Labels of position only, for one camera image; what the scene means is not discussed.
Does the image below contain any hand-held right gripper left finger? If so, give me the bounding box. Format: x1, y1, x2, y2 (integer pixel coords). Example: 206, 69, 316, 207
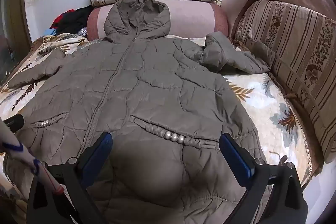
26, 132, 114, 224

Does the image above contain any grey-brown quilted hooded jacket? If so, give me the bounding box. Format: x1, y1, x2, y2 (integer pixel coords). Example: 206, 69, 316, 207
5, 0, 276, 224

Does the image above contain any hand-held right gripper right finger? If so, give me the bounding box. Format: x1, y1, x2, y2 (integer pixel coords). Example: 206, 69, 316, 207
220, 133, 308, 224

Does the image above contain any striped floral sofa side cushion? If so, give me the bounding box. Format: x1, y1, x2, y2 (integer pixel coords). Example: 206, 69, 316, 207
234, 0, 336, 164

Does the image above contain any pink bolster cushion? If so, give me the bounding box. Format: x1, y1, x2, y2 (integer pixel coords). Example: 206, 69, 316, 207
87, 0, 228, 41

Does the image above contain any black garment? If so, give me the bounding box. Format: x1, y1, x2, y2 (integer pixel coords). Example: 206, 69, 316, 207
56, 6, 92, 35

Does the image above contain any red garment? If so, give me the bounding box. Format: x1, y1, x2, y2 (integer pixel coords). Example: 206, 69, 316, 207
51, 10, 75, 30

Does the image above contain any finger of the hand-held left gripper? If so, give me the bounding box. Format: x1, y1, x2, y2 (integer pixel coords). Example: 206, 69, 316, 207
4, 114, 25, 133

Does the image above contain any leaf print blanket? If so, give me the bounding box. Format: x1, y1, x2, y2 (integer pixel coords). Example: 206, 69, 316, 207
0, 32, 313, 224

